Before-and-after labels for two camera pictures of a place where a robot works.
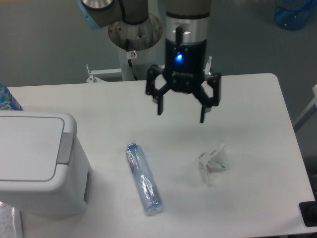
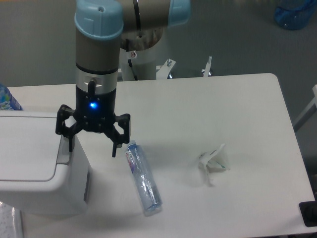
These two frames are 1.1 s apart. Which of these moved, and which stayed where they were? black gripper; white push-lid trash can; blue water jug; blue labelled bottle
Moved: black gripper
Stayed: blue water jug; white push-lid trash can; blue labelled bottle
